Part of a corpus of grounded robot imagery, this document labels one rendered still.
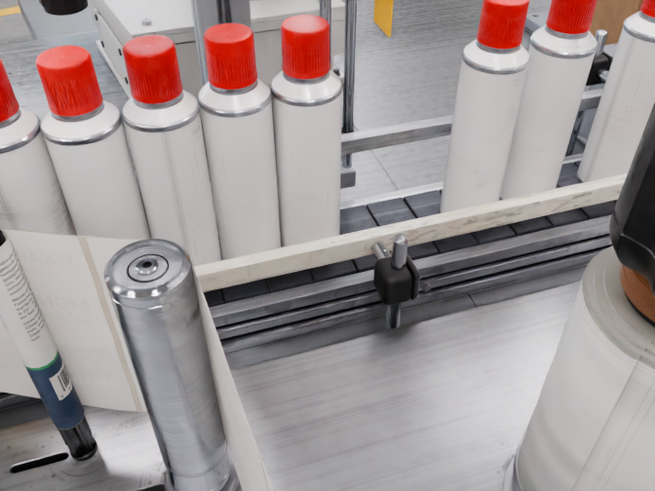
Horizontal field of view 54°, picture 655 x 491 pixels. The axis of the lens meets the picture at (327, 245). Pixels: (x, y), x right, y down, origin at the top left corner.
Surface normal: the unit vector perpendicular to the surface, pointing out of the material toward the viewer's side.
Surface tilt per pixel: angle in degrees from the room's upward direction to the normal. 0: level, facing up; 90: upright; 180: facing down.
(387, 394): 0
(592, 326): 92
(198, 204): 90
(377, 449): 0
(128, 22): 5
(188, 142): 90
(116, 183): 90
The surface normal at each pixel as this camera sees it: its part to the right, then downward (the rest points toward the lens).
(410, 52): 0.00, -0.74
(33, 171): 0.79, 0.41
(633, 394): -0.65, 0.52
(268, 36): 0.48, 0.59
